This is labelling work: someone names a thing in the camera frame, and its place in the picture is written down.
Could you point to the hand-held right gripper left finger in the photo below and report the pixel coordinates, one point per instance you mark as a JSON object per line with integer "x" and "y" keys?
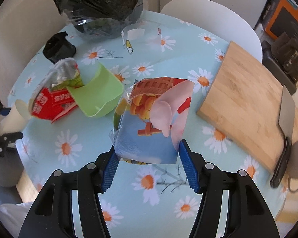
{"x": 110, "y": 171}

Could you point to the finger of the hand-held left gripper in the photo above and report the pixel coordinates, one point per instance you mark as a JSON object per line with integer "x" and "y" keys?
{"x": 4, "y": 111}
{"x": 5, "y": 138}

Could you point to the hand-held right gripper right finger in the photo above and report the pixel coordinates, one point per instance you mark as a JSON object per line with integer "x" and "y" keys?
{"x": 188, "y": 166}

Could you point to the white paper cup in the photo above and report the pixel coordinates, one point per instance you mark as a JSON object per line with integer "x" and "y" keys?
{"x": 13, "y": 119}

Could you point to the colourful snack bag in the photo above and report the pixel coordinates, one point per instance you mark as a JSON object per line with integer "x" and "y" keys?
{"x": 154, "y": 119}

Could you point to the broken green plastic bowl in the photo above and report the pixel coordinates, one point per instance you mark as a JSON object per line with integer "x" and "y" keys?
{"x": 101, "y": 91}

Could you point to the clear plastic bin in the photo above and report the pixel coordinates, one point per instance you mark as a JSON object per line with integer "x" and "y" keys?
{"x": 99, "y": 28}

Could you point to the grey container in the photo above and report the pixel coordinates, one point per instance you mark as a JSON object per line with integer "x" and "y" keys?
{"x": 5, "y": 168}

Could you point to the red snack wrapper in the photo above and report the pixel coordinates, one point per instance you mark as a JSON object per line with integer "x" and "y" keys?
{"x": 49, "y": 101}

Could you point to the black cloth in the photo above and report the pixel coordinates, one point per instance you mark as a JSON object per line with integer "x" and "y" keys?
{"x": 58, "y": 48}

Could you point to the wooden cutting board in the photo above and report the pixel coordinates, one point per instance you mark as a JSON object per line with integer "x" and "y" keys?
{"x": 243, "y": 99}

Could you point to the clear plastic cup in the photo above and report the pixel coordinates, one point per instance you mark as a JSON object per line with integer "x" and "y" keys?
{"x": 141, "y": 36}

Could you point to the white chair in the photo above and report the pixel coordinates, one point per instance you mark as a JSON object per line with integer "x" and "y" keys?
{"x": 213, "y": 22}

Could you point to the black appliance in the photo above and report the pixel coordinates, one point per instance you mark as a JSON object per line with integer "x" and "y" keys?
{"x": 288, "y": 54}

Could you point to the orange and black box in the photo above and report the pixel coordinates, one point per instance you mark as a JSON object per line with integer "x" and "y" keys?
{"x": 278, "y": 17}

